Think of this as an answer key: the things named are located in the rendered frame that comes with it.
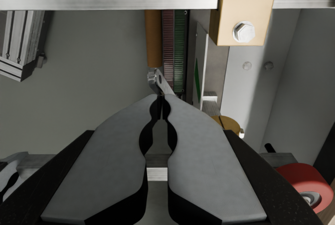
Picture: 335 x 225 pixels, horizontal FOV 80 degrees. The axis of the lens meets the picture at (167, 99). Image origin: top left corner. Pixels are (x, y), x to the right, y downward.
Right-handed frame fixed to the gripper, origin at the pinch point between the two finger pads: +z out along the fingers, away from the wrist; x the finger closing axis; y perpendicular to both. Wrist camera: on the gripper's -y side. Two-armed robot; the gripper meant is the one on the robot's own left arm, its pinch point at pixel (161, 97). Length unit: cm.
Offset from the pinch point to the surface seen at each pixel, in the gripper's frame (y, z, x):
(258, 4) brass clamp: -4.4, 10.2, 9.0
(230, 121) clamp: 11.1, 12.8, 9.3
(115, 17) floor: 8, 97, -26
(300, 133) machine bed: 21.1, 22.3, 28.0
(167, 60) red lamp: 6.7, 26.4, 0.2
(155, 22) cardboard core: 9, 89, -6
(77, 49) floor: 24, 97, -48
